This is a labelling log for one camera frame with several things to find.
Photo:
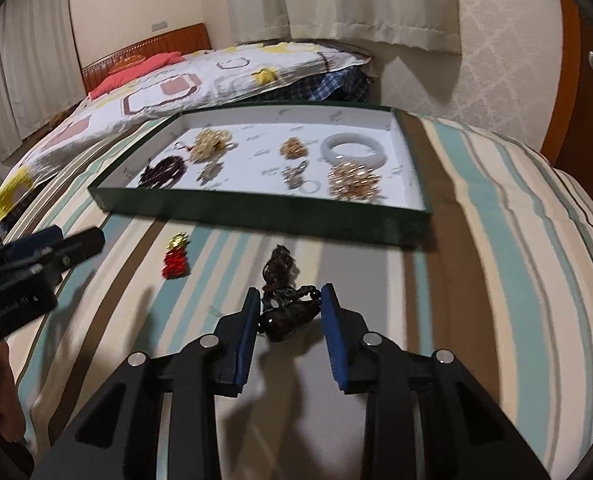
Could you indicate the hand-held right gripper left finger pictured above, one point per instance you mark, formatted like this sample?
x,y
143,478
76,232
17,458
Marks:
x,y
246,340

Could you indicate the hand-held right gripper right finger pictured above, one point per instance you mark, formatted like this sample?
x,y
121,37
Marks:
x,y
334,340

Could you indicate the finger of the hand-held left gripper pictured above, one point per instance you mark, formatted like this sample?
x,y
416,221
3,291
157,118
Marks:
x,y
79,247
34,244

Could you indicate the green tray box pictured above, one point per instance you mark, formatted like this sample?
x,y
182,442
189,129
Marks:
x,y
276,215

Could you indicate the white jade bangle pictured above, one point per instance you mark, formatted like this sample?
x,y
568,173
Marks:
x,y
326,152

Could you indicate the person's left hand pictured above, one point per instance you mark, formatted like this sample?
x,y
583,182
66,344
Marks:
x,y
6,385

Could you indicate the striped bed sheet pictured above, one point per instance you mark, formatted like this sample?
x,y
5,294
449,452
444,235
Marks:
x,y
476,285

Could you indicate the red pillow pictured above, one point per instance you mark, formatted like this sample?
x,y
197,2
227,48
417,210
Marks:
x,y
126,77

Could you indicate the striped side curtain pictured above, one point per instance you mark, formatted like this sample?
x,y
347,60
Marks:
x,y
26,60

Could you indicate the patterned white quilt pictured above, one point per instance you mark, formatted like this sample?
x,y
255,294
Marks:
x,y
176,85

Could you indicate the orange cushion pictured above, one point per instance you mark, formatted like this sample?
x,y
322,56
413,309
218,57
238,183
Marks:
x,y
126,62

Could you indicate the wooden headboard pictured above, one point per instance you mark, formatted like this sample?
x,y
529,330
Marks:
x,y
176,40

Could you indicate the plaid blanket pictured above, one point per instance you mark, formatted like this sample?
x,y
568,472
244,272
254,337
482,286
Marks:
x,y
336,85

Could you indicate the narrow beige window curtain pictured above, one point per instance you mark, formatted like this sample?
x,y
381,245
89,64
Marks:
x,y
254,0

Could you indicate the wide beige window curtain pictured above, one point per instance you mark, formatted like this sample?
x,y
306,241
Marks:
x,y
371,5

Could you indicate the wooden door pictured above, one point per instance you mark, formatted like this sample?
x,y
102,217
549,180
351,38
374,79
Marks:
x,y
581,110

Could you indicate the wall outlet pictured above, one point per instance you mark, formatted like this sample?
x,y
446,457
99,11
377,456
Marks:
x,y
160,25

